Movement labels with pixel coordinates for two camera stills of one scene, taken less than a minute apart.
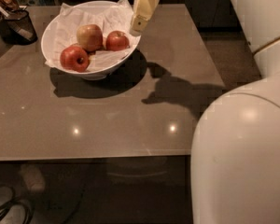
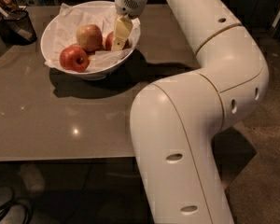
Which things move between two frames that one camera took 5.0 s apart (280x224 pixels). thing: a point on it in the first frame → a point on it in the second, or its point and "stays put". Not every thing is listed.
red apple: (117, 41) stays put
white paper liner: (69, 20) stays put
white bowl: (89, 38) stays put
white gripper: (145, 7) → (130, 4)
